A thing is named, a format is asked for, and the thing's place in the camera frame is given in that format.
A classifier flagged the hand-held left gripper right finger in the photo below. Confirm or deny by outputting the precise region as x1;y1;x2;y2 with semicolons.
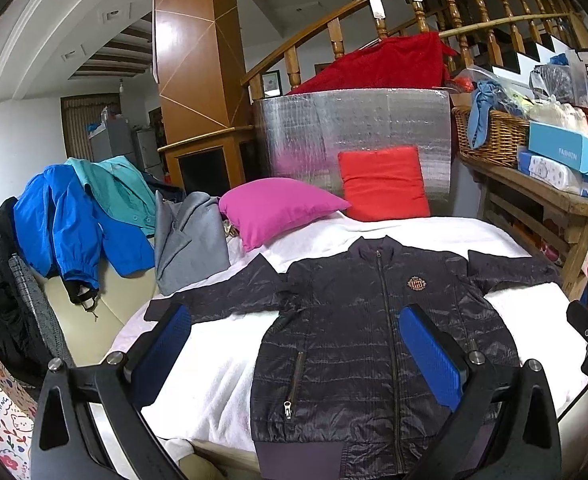
398;302;564;480

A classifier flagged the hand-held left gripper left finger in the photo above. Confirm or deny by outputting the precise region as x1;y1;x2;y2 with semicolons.
29;302;195;480

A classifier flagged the black puffer jacket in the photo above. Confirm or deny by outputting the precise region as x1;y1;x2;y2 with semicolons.
144;236;564;476

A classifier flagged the white blanket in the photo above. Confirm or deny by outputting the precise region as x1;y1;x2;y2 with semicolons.
109;210;588;453

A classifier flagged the cream sofa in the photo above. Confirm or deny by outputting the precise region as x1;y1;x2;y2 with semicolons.
26;247;159;366

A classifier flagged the grey coat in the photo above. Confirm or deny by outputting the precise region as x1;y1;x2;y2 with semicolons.
154;192;232;297

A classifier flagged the grey tweed garment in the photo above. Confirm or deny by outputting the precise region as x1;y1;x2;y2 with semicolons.
8;252;77;368

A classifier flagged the teal jacket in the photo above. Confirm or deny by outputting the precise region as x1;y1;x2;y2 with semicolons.
65;156;159;238

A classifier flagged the blue jacket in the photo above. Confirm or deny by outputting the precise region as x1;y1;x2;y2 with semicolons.
13;165;155;306

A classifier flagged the pink pillow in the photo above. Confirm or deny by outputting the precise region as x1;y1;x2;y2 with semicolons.
218;178;352;253

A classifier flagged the wooden table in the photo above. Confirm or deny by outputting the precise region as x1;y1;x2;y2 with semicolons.
458;152;588;301

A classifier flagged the red pillow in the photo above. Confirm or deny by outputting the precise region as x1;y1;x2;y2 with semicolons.
337;146;432;223

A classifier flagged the white refrigerator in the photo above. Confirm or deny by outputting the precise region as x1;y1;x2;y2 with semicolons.
133;127;167;178

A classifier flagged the white patterned box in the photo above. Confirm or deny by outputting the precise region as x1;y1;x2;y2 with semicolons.
516;147;584;193

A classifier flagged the wooden cabinet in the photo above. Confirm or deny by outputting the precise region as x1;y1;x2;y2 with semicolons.
156;127;259;196

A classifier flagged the grey refrigerator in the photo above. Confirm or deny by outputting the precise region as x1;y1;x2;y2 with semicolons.
90;117;137;163

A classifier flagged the light blue box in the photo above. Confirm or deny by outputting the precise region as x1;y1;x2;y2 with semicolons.
528;121;588;181

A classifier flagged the wicker basket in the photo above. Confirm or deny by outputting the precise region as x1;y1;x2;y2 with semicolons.
451;105;532;170

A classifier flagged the silver foil panel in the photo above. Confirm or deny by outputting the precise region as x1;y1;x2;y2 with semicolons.
253;87;454;218

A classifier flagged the white plastic bag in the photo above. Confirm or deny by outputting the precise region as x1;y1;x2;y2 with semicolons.
531;97;588;131

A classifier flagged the blue cloth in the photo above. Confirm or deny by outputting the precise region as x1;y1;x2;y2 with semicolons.
466;80;507;148

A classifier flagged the framed picture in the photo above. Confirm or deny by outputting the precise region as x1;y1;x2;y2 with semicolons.
261;71;282;98

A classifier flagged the wooden column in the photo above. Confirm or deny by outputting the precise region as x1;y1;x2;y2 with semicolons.
153;0;255;186

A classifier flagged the red cloth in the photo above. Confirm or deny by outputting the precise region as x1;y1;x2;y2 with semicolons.
290;31;457;95

